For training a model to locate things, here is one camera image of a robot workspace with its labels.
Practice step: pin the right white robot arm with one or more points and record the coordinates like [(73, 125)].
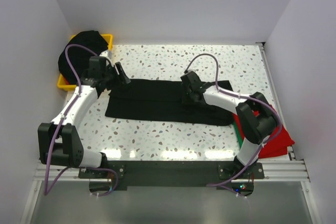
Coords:
[(258, 120)]

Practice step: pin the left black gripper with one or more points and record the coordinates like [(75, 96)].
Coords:
[(115, 76)]

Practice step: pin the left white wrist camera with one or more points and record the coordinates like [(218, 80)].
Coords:
[(107, 54)]

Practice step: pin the yellow plastic bin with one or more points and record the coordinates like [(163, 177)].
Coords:
[(63, 84)]

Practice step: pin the black t shirt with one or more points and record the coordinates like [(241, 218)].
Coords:
[(160, 100)]

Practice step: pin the aluminium extrusion rail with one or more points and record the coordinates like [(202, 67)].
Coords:
[(274, 171)]

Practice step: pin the black shirts pile in bin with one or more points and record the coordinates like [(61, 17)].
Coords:
[(79, 58)]

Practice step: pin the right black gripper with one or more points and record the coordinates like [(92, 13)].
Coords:
[(191, 97)]

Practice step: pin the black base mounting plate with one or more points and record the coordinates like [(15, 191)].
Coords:
[(167, 174)]

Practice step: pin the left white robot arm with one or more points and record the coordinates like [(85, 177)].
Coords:
[(59, 141)]

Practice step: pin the folded green t shirt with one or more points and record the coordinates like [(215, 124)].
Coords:
[(238, 135)]

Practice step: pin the folded red t shirt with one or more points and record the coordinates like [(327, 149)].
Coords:
[(275, 146)]

